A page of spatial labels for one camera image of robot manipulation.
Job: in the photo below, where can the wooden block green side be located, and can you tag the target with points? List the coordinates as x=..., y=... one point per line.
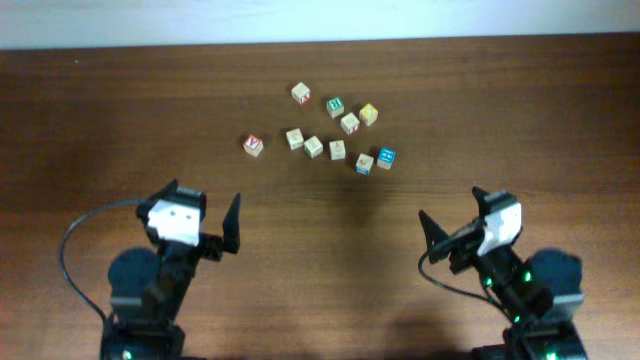
x=313, y=147

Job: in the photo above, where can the red letter A block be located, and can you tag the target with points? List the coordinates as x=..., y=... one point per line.
x=253, y=145

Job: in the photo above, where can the blue top block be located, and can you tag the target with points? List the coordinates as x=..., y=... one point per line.
x=386, y=158

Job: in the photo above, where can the green letter R block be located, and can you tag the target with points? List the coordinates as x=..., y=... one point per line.
x=335, y=107

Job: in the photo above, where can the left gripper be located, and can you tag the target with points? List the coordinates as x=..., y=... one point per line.
x=211, y=245

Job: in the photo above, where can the yellow letter block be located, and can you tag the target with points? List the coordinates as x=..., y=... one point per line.
x=368, y=114

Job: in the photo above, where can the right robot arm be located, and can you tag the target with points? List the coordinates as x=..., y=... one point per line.
x=538, y=295

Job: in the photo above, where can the wooden block red side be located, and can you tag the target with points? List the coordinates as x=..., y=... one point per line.
x=350, y=123

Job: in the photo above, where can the wooden block blue side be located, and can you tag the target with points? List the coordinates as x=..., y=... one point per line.
x=364, y=164

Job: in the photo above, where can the wooden letter J block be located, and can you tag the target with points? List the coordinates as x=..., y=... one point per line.
x=294, y=138

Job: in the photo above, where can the wooden block red drawing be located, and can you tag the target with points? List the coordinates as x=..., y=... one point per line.
x=337, y=150

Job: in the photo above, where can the top plain wooden block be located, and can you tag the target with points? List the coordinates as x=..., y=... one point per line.
x=301, y=93

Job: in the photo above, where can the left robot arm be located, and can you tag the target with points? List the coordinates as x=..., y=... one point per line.
x=149, y=286

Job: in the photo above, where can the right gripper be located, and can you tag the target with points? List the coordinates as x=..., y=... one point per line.
x=464, y=251

